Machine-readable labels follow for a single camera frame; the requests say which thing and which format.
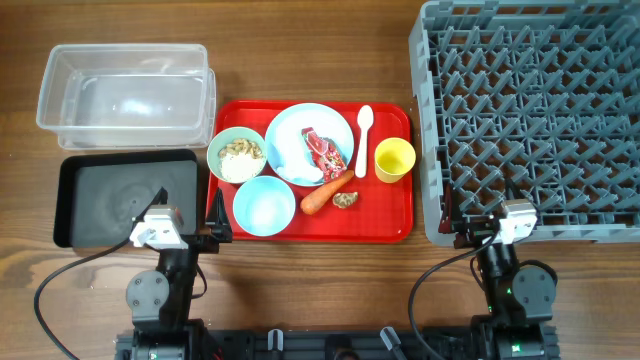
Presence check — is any light blue bowl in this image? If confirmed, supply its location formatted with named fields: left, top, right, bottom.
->
left=232, top=176, right=296, bottom=237

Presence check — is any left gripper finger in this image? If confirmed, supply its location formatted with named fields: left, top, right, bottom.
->
left=205, top=189, right=231, bottom=235
left=135, top=187, right=168, bottom=222

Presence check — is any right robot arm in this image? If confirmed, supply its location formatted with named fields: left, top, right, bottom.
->
left=425, top=180, right=559, bottom=359

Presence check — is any orange carrot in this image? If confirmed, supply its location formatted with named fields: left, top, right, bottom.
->
left=300, top=170, right=355, bottom=215

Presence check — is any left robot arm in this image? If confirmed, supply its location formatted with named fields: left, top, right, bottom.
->
left=114, top=189, right=233, bottom=360

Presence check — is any yellow plastic cup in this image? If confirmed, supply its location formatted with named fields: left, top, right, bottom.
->
left=374, top=137, right=417, bottom=183

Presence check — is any red serving tray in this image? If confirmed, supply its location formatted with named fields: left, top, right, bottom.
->
left=206, top=100, right=414, bottom=243

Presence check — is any white tissue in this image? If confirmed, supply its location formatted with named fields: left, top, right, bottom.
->
left=275, top=120, right=323, bottom=183

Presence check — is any green bowl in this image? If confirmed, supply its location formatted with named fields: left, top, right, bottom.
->
left=207, top=127, right=267, bottom=184

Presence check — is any black waste tray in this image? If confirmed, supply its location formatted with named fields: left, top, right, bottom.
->
left=53, top=149, right=199, bottom=248

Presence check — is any clear plastic bin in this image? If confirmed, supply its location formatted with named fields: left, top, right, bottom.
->
left=36, top=43, right=217, bottom=150

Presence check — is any light blue plate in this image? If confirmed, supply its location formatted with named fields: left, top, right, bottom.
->
left=264, top=103, right=354, bottom=187

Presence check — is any rice and nuts food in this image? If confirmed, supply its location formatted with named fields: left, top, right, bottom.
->
left=218, top=138, right=266, bottom=183

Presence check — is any white plastic spoon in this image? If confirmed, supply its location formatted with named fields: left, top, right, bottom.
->
left=355, top=105, right=374, bottom=178

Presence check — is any red snack wrapper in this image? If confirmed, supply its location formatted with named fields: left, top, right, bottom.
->
left=301, top=127, right=347, bottom=183

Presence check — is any grey dishwasher rack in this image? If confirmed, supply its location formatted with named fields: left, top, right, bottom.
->
left=409, top=1, right=639, bottom=246

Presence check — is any brown food scrap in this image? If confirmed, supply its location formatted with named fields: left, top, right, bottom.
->
left=332, top=192, right=359, bottom=209

